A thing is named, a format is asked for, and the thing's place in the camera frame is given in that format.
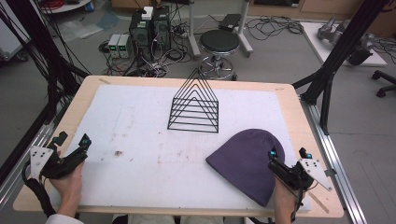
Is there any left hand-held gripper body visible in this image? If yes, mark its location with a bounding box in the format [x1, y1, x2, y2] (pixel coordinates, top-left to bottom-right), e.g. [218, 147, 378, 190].
[29, 145, 89, 180]

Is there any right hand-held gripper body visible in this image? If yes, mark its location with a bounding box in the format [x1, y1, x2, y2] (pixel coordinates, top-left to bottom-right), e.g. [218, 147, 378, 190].
[268, 158, 333, 192]

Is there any purple knitted beanie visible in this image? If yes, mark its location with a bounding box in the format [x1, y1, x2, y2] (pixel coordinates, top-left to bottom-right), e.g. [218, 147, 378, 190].
[205, 128, 286, 207]

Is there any person's right hand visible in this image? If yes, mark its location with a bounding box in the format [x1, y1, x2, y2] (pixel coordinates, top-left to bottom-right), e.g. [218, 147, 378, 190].
[273, 177, 304, 210]

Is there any person's left hand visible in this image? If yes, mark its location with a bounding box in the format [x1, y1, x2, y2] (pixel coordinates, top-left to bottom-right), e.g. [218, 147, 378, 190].
[49, 150, 86, 203]

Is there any person's white sleeve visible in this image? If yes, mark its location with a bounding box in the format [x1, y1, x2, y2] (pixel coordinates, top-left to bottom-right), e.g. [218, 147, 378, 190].
[45, 213, 85, 224]

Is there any white foam mat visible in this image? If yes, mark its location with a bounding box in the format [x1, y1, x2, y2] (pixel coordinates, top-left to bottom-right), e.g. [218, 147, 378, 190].
[49, 84, 312, 212]

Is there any grey power supply unit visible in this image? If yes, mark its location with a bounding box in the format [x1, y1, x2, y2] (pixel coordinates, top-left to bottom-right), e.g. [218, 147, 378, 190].
[117, 33, 133, 60]
[106, 33, 121, 59]

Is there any black office chair base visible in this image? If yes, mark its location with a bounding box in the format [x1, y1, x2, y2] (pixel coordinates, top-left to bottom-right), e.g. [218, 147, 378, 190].
[371, 69, 396, 99]

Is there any clear plastic sheet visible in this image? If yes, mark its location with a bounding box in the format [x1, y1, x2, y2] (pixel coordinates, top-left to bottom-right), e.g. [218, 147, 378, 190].
[57, 19, 105, 42]

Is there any white floor platform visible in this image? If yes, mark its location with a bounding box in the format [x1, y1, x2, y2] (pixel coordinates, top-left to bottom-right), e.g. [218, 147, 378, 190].
[299, 21, 389, 68]

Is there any grey cabinet on wheels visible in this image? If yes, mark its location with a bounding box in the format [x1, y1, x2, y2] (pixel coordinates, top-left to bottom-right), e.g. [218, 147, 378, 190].
[0, 0, 33, 63]

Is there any black round stool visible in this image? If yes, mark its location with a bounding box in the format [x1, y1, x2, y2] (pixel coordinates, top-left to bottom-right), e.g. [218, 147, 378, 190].
[197, 29, 241, 82]

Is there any black computer tower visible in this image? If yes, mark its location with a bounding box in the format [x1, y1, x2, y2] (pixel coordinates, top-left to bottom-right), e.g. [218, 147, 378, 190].
[128, 9, 155, 62]
[151, 5, 173, 52]

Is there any white table leg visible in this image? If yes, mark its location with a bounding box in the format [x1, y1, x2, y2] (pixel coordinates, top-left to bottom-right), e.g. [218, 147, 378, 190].
[186, 0, 202, 58]
[236, 0, 254, 59]

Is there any round white table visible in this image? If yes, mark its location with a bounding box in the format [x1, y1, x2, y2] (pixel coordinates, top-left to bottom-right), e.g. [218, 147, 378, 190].
[39, 0, 95, 15]

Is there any flat black box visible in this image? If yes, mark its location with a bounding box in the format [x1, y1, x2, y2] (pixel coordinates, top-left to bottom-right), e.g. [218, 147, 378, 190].
[218, 13, 243, 33]

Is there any small white box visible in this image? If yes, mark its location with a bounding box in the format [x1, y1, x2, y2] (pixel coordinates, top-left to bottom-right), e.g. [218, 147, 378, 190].
[140, 6, 155, 21]

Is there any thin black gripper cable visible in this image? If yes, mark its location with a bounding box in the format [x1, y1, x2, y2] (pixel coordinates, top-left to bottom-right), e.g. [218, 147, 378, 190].
[290, 182, 305, 223]

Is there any aluminium rail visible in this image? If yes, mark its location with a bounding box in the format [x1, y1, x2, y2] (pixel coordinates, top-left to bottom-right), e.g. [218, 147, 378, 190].
[0, 102, 68, 210]
[299, 94, 369, 224]

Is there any black sleeved gripper cable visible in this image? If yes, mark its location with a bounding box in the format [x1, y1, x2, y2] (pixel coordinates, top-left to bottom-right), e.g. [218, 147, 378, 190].
[21, 160, 58, 218]

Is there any black wire rack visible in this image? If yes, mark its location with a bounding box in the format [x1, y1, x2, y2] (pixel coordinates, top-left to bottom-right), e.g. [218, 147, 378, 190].
[166, 67, 219, 134]

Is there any black metal frame stand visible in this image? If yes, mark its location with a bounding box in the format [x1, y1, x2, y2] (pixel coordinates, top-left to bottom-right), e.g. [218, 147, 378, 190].
[291, 0, 392, 136]
[0, 0, 92, 185]

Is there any tangle of cables by computers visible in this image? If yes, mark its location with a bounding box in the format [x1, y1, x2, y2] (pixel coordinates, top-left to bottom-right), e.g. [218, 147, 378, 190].
[98, 39, 191, 78]

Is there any tangle of black floor cables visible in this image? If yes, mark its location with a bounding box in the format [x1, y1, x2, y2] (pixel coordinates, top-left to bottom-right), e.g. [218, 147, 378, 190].
[245, 14, 304, 42]

